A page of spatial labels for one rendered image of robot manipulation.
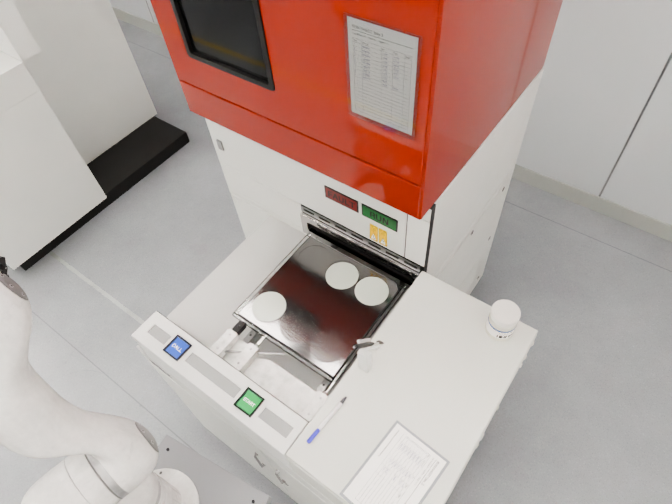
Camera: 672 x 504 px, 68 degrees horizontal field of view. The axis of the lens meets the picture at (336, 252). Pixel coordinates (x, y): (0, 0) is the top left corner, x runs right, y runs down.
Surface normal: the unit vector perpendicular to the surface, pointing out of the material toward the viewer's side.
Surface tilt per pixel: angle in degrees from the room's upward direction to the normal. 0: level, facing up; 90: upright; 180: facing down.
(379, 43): 90
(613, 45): 90
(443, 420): 0
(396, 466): 0
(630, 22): 90
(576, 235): 0
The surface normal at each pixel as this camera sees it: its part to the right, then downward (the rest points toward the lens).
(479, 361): -0.07, -0.60
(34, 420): 0.82, 0.15
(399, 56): -0.59, 0.67
